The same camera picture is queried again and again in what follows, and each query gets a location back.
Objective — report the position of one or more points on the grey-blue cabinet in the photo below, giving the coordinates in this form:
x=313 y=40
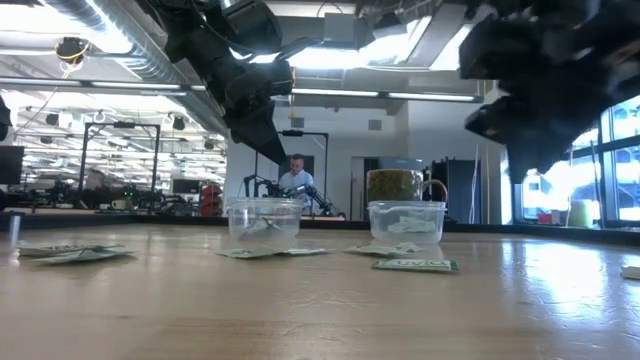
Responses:
x=400 y=163

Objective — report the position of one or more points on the square wall vent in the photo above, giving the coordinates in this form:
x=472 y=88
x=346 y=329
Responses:
x=375 y=125
x=297 y=122

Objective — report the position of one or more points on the green glass jar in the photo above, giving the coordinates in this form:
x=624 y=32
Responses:
x=395 y=185

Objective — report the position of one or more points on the black window frame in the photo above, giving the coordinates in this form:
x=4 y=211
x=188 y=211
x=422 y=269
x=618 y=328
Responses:
x=608 y=175

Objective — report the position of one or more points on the dark cabinet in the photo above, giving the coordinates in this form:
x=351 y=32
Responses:
x=460 y=190

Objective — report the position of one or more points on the person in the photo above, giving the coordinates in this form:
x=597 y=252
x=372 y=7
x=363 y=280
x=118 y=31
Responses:
x=296 y=180

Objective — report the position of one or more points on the red box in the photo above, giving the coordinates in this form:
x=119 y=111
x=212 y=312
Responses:
x=547 y=218

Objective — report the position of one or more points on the silver metal post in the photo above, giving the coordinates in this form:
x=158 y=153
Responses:
x=14 y=235

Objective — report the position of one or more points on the white background mug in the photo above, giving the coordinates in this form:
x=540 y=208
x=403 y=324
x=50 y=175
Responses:
x=118 y=204

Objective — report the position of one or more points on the black aluminium table frame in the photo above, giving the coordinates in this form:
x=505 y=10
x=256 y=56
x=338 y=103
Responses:
x=150 y=220

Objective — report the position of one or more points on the black monitor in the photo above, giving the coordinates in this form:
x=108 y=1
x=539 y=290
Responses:
x=11 y=165

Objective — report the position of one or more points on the clear plastic container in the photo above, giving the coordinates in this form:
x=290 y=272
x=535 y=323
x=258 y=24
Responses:
x=237 y=212
x=380 y=212

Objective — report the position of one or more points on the background black robot arm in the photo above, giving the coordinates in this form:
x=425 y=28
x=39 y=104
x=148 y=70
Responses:
x=317 y=197
x=260 y=186

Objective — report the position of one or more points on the red cart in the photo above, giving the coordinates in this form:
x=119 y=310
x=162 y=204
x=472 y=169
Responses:
x=211 y=200

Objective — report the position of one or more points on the black background rig frame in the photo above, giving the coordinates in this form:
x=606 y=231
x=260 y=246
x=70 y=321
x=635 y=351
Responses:
x=310 y=134
x=122 y=125

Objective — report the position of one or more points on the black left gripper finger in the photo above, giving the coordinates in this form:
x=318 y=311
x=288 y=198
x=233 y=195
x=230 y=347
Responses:
x=270 y=127
x=250 y=132

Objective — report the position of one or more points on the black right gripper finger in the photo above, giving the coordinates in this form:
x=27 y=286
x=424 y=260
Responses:
x=525 y=135
x=495 y=50

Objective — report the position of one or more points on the long ceiling light bar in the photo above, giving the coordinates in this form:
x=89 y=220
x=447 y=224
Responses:
x=135 y=85

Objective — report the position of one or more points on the yellow-green roll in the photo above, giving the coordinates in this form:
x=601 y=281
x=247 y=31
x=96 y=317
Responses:
x=581 y=215

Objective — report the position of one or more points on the grey ceiling box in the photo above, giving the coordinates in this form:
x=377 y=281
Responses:
x=340 y=27

